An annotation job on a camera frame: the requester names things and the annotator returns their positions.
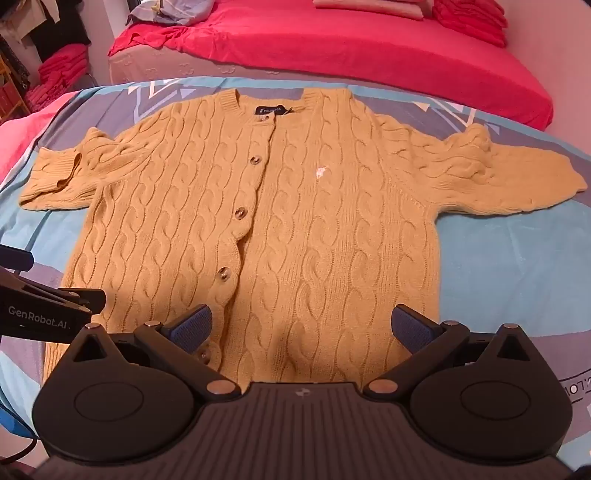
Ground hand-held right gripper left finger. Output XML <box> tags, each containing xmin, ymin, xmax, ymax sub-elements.
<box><xmin>69</xmin><ymin>304</ymin><xmax>243</xmax><ymax>400</ymax></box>

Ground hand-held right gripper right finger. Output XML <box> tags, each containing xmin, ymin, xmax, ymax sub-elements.
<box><xmin>362</xmin><ymin>304</ymin><xmax>537</xmax><ymax>400</ymax></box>

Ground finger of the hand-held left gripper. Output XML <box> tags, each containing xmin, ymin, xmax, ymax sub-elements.
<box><xmin>56</xmin><ymin>288</ymin><xmax>108</xmax><ymax>315</ymax></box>

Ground yellow cable-knit cardigan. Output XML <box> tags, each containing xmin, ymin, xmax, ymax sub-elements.
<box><xmin>18</xmin><ymin>88</ymin><xmax>589</xmax><ymax>386</ymax></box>

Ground stack of red clothes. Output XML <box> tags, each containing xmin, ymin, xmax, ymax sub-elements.
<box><xmin>23</xmin><ymin>44</ymin><xmax>92</xmax><ymax>112</ymax></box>

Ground dark hanging clothes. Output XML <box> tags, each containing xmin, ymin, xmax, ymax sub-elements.
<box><xmin>28</xmin><ymin>0</ymin><xmax>92</xmax><ymax>63</ymax></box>

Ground pink cloth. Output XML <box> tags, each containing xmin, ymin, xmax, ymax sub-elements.
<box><xmin>0</xmin><ymin>89</ymin><xmax>81</xmax><ymax>185</ymax></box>

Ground beige embossed mattress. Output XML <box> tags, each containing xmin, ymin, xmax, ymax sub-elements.
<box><xmin>107</xmin><ymin>46</ymin><xmax>375</xmax><ymax>90</ymax></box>

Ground bed with red sheet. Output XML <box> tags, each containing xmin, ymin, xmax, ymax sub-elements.
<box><xmin>108</xmin><ymin>0</ymin><xmax>555</xmax><ymax>131</ymax></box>

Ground light blue crumpled cloth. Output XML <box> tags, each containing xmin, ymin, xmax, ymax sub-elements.
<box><xmin>126</xmin><ymin>0</ymin><xmax>218</xmax><ymax>27</ymax></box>

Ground folded red blanket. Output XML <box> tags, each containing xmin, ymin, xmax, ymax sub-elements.
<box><xmin>431</xmin><ymin>0</ymin><xmax>509</xmax><ymax>48</ymax></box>

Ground pink pillow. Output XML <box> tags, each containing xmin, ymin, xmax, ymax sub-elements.
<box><xmin>312</xmin><ymin>0</ymin><xmax>424</xmax><ymax>22</ymax></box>

